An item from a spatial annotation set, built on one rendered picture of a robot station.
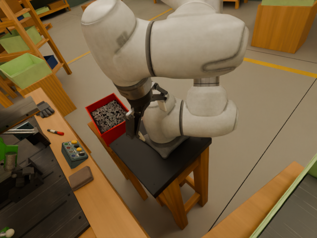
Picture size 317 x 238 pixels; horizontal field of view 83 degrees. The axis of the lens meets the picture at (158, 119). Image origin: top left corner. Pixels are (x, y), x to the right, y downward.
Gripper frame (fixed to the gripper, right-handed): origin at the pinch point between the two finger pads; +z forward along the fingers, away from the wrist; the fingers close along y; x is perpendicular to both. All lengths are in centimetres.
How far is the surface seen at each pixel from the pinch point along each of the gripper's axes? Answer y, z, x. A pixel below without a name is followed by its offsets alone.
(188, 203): 12, 88, 19
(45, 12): -273, 285, -826
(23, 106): 24, 8, -68
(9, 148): 40, 5, -49
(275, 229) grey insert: 5, 21, 51
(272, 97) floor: -145, 143, 39
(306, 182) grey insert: -17, 25, 56
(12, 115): 30, 6, -66
